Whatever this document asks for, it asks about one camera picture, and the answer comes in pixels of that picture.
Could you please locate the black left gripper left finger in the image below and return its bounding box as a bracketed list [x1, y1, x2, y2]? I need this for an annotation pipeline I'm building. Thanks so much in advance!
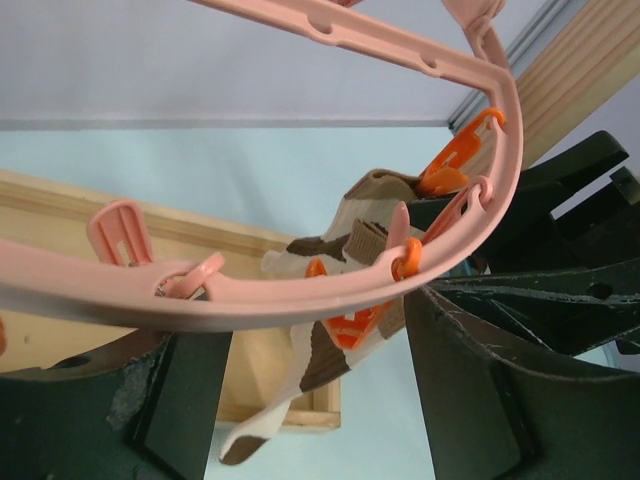
[1, 330, 232, 479]

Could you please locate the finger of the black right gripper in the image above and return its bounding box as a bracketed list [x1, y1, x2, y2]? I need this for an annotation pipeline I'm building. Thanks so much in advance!
[407, 130, 631, 251]
[430, 258, 639, 355]

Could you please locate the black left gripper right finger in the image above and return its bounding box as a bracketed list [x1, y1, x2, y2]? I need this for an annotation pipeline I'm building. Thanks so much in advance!
[404, 288, 639, 479]

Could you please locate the orange clothes clip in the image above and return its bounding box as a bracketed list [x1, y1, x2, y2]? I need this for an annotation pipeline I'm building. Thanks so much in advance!
[305, 233, 423, 355]
[416, 107, 505, 196]

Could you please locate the pink round clip hanger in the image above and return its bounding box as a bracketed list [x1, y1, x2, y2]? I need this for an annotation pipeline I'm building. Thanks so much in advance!
[1, 1, 523, 332]

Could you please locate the pink clothes clip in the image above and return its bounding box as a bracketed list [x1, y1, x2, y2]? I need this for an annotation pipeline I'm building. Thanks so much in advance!
[389, 174, 496, 251]
[86, 199, 225, 299]

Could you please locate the cream brown striped sock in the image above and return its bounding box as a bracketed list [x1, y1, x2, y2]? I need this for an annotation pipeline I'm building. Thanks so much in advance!
[262, 169, 419, 274]

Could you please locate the wooden hanger rack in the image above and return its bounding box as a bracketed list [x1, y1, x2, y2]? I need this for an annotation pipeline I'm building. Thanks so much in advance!
[0, 0, 640, 430]

